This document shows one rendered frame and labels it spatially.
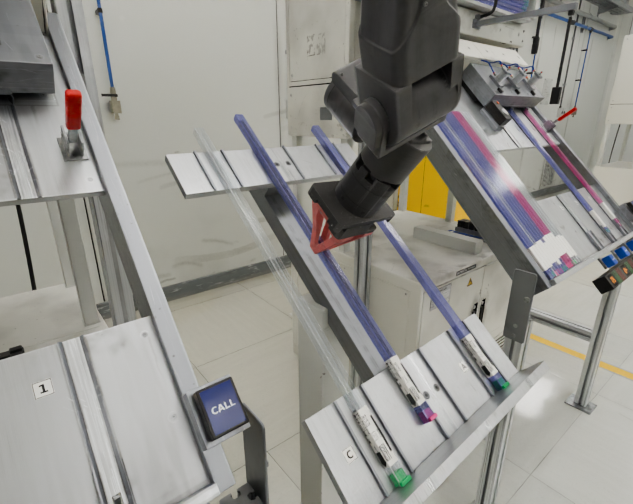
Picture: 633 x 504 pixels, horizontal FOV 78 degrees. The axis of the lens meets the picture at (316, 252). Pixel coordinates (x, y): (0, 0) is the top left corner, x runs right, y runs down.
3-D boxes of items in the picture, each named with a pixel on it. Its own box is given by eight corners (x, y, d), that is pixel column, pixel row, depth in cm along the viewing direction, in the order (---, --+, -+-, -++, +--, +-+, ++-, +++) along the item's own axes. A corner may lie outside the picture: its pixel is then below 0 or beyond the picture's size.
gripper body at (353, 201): (303, 194, 46) (334, 145, 41) (360, 187, 52) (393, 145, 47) (332, 237, 43) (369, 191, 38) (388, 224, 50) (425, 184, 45)
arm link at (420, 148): (418, 143, 36) (448, 142, 40) (375, 95, 38) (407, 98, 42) (376, 194, 41) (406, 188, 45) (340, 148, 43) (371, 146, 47)
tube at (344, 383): (403, 480, 40) (410, 478, 39) (395, 488, 39) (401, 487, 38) (201, 133, 56) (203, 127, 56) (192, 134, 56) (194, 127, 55)
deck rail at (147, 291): (220, 485, 44) (236, 483, 39) (204, 496, 43) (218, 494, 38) (59, 48, 65) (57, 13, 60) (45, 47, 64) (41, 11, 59)
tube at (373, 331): (429, 419, 45) (436, 416, 45) (423, 424, 44) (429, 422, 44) (240, 120, 62) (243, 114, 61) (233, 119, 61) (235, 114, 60)
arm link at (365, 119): (379, 124, 31) (462, 76, 33) (303, 37, 35) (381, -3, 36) (367, 195, 43) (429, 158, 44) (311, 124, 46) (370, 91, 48)
